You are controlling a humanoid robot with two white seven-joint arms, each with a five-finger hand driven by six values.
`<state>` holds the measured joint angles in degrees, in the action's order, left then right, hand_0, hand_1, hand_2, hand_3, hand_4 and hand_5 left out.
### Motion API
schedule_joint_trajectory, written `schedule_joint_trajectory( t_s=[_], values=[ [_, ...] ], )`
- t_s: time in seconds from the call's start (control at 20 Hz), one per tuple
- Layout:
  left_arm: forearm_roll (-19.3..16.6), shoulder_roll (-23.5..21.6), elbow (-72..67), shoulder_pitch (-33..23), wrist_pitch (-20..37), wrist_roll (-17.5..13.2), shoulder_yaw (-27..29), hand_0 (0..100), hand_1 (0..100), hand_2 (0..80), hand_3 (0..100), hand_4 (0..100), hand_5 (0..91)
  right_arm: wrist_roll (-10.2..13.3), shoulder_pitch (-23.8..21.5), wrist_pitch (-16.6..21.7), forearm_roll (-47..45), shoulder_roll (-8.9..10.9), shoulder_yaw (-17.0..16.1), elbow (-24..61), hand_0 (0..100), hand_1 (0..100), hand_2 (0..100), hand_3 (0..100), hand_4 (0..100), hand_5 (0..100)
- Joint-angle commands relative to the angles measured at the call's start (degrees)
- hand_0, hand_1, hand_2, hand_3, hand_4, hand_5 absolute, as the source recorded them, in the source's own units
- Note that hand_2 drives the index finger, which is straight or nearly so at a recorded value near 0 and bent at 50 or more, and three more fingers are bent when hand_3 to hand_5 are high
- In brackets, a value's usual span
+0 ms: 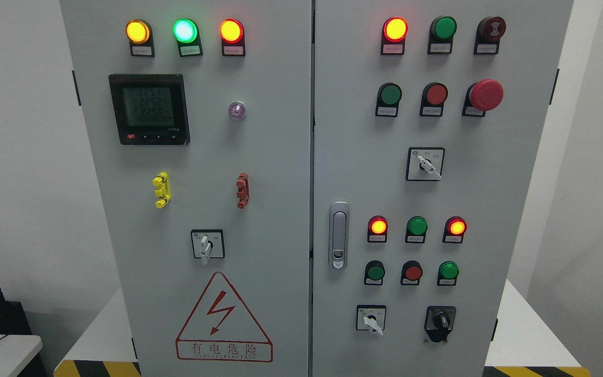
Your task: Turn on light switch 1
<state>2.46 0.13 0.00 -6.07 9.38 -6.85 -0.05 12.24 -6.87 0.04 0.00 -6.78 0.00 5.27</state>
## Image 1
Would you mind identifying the white rotary switch door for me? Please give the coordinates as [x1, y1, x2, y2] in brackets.
[191, 229, 225, 265]

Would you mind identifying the red lit indicator middle left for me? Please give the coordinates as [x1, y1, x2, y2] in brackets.
[367, 215, 388, 243]

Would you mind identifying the red lit indicator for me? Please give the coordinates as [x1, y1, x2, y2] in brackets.
[381, 17, 408, 56]
[442, 216, 467, 243]
[367, 215, 388, 243]

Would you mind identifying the small clear light bulb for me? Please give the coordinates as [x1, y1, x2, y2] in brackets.
[228, 101, 247, 121]

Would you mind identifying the green push button lower left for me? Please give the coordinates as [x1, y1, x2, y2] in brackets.
[364, 260, 386, 286]

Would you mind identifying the green push button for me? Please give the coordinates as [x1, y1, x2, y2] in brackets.
[364, 260, 386, 286]
[437, 261, 459, 286]
[375, 83, 402, 117]

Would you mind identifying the green indicator middle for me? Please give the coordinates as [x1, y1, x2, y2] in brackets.
[405, 216, 428, 243]

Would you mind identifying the grey left cabinet door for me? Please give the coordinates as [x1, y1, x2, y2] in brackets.
[60, 1, 312, 376]

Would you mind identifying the grey cabinet door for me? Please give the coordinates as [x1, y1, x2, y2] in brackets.
[60, 1, 312, 376]
[311, 1, 573, 376]

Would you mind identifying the green push button upper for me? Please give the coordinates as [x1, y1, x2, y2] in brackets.
[375, 83, 402, 117]

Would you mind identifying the red push button lower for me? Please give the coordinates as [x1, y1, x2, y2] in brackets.
[400, 260, 423, 286]

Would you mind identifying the red push button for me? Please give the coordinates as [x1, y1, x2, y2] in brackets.
[400, 260, 423, 286]
[419, 82, 448, 117]

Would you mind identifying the grey right cabinet door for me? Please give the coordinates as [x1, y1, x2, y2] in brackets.
[311, 1, 573, 376]

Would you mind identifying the red lit indicator middle right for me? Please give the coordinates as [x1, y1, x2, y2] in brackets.
[442, 216, 467, 243]

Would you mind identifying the red electrical danger warning sticker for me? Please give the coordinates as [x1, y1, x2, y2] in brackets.
[175, 272, 273, 363]

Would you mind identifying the red push button upper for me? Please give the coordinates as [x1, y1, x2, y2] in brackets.
[419, 82, 448, 117]

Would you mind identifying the green push button lower right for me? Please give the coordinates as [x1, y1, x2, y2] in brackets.
[437, 261, 459, 286]

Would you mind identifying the black digital power meter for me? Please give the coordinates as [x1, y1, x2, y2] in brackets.
[108, 74, 191, 145]

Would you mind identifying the red indicator light top left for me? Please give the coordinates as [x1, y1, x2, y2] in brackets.
[219, 18, 245, 57]

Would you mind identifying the red lit indicator top right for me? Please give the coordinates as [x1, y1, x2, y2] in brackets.
[381, 17, 408, 56]

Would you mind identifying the green indicator light top left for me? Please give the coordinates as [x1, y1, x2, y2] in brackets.
[172, 18, 203, 57]

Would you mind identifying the red emergency stop mushroom button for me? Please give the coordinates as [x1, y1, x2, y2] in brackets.
[462, 79, 504, 117]

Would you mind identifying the green indicator top right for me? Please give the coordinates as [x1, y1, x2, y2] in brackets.
[427, 15, 457, 54]

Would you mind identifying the yellow indicator light top left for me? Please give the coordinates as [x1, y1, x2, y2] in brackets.
[125, 19, 155, 58]

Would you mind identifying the dark red buzzer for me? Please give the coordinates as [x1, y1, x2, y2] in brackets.
[474, 16, 506, 55]

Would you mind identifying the white platform with hazard stripes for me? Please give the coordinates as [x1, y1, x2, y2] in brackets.
[53, 282, 589, 376]

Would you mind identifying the white side table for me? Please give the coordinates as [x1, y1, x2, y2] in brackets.
[0, 335, 43, 376]

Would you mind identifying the silver door latch handle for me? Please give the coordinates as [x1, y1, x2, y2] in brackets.
[328, 201, 350, 270]

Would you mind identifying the white rotary switch upper right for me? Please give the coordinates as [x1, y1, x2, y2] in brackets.
[405, 147, 445, 182]

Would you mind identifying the white rotary switch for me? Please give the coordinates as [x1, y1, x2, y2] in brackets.
[405, 147, 445, 182]
[355, 305, 387, 336]

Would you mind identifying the white rotary switch lower right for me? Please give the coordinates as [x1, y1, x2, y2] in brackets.
[355, 305, 387, 336]

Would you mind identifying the black selector knob switch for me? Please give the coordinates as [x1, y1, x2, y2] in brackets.
[424, 306, 456, 343]

